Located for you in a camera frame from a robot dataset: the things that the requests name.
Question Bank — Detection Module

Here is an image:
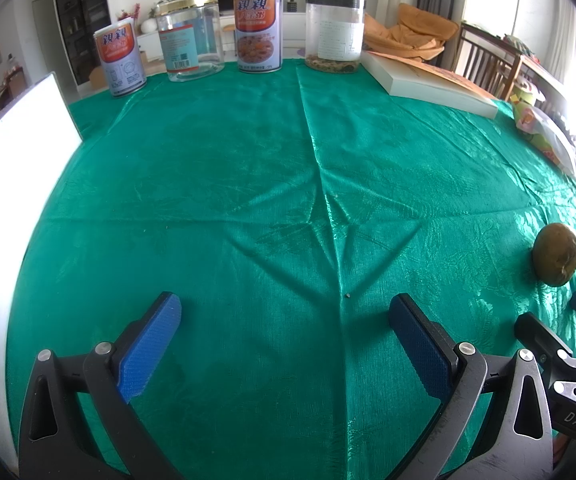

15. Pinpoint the tin can with food picture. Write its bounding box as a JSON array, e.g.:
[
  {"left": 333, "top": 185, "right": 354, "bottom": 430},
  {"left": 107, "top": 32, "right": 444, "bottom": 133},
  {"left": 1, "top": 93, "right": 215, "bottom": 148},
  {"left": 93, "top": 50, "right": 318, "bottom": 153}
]
[{"left": 232, "top": 0, "right": 283, "bottom": 73}]

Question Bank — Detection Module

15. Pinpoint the clear jar with gold lid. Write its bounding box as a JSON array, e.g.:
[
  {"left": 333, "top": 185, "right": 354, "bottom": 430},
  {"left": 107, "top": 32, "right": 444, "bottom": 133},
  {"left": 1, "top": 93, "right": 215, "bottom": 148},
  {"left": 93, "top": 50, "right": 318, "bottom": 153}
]
[{"left": 156, "top": 0, "right": 226, "bottom": 82}]

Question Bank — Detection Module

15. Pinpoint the dark glass cabinet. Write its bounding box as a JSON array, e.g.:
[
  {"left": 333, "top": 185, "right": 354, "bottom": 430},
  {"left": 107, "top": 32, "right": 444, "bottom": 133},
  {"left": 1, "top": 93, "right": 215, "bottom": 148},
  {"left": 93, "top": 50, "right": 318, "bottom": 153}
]
[{"left": 50, "top": 0, "right": 114, "bottom": 93}]

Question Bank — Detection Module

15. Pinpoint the brown kiwi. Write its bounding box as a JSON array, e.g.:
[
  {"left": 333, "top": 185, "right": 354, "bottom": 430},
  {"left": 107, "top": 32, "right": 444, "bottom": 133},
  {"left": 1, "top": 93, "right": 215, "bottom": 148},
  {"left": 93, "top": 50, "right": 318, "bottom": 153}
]
[{"left": 532, "top": 222, "right": 576, "bottom": 287}]

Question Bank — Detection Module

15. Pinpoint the tin can with blue label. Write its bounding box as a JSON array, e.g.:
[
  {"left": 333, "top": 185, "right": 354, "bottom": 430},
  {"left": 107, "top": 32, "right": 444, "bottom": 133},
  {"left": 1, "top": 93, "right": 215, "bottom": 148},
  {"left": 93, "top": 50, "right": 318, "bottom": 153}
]
[{"left": 92, "top": 17, "right": 147, "bottom": 98}]

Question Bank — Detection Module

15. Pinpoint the green tablecloth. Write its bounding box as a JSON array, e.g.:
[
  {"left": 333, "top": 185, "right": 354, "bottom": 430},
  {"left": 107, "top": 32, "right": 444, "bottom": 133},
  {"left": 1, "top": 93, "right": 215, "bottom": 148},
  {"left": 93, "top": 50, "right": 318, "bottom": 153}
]
[{"left": 5, "top": 57, "right": 576, "bottom": 478}]

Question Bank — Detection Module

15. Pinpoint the flat white and orange box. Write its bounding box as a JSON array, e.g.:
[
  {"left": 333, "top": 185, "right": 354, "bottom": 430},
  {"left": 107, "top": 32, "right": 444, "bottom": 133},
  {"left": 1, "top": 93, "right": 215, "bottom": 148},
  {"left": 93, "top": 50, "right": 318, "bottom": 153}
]
[{"left": 363, "top": 50, "right": 499, "bottom": 120}]

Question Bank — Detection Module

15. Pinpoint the clear jar with black lid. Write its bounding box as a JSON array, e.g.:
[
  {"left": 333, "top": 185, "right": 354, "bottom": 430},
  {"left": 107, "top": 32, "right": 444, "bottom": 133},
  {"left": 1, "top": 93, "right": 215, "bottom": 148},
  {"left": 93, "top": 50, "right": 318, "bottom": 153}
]
[{"left": 305, "top": 0, "right": 366, "bottom": 74}]

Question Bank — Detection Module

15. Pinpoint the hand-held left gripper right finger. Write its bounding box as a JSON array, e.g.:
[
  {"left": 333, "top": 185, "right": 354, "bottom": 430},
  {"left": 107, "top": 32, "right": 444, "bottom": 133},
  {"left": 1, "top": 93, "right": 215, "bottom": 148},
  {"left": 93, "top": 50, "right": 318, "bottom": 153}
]
[{"left": 389, "top": 293, "right": 554, "bottom": 480}]

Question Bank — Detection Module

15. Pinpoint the printed plastic bag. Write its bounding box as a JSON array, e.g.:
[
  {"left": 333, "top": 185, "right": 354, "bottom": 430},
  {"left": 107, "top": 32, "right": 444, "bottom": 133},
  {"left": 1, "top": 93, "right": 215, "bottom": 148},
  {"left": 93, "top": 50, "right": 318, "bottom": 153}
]
[{"left": 510, "top": 85, "right": 576, "bottom": 176}]

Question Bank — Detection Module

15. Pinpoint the wooden chair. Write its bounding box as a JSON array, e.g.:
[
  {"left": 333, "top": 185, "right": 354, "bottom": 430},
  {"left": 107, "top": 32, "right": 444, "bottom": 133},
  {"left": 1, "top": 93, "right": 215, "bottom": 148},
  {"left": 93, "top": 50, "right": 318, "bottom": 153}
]
[{"left": 452, "top": 21, "right": 543, "bottom": 103}]

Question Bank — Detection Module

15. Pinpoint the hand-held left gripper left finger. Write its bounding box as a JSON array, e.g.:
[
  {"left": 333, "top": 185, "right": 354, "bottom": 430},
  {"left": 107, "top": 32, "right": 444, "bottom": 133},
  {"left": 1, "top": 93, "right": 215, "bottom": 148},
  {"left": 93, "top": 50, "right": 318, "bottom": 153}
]
[{"left": 18, "top": 291, "right": 183, "bottom": 480}]

